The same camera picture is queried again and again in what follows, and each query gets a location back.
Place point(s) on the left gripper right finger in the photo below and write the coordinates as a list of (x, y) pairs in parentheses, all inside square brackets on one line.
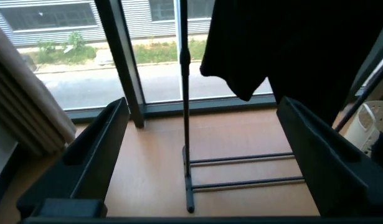
[(334, 174)]

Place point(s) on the black clothes rack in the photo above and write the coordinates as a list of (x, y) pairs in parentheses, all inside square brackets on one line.
[(185, 93)]

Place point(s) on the brown curtain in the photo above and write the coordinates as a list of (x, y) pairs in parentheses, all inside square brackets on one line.
[(23, 102)]

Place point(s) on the black garment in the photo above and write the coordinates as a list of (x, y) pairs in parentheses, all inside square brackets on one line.
[(303, 46)]

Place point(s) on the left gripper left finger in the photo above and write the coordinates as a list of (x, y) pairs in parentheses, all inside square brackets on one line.
[(94, 174)]

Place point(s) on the window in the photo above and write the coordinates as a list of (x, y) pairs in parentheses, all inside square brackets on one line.
[(122, 62)]

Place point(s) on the white laundry basket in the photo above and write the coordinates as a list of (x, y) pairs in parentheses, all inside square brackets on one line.
[(359, 130)]

